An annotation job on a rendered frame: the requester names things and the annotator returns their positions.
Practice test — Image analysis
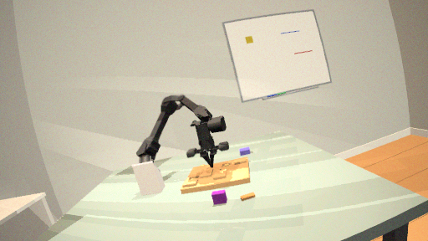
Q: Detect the magenta block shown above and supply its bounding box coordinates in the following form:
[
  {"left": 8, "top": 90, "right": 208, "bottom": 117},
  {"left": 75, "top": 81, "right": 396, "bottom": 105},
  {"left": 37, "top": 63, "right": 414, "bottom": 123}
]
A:
[{"left": 211, "top": 190, "right": 227, "bottom": 204}]

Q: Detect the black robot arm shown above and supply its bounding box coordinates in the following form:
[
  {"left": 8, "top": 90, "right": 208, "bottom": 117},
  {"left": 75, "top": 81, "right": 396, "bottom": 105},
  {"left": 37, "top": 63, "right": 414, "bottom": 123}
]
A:
[{"left": 136, "top": 95, "right": 227, "bottom": 164}]

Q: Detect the purple rectangular block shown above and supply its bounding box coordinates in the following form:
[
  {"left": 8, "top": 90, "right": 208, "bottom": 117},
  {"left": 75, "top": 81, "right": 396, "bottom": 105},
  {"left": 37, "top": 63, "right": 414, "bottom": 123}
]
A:
[{"left": 240, "top": 147, "right": 251, "bottom": 156}]

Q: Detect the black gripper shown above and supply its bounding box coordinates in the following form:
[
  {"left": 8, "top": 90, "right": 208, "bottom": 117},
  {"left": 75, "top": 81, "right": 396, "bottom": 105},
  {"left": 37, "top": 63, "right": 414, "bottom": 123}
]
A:
[{"left": 186, "top": 133, "right": 229, "bottom": 168}]

